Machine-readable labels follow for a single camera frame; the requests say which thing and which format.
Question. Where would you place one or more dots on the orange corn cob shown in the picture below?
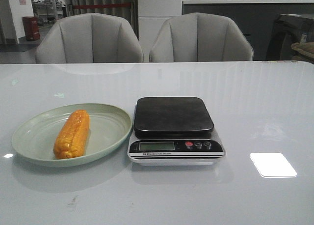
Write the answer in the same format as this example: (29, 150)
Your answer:
(71, 140)

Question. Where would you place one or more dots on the black silver kitchen scale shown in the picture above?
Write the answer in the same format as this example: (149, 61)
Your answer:
(174, 131)

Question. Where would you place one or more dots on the right grey upholstered chair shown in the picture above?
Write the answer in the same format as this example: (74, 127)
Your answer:
(200, 37)

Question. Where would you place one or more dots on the grey upholstered chair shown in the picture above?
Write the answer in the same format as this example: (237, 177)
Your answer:
(200, 37)
(90, 38)

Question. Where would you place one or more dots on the light green round plate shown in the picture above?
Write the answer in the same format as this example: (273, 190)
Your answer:
(109, 128)

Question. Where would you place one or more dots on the white cabinet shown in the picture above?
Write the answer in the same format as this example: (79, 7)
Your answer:
(151, 15)

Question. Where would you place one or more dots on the left grey upholstered chair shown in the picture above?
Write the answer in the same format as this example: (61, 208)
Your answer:
(90, 38)

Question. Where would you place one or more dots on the grey counter with white top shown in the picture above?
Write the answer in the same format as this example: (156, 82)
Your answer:
(255, 18)

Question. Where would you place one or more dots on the red trash bin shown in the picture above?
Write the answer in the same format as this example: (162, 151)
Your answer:
(31, 28)

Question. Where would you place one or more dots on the dark metal appliance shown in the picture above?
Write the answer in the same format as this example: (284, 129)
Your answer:
(289, 29)

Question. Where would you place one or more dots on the tan cushion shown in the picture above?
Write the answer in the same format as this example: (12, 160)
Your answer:
(303, 52)

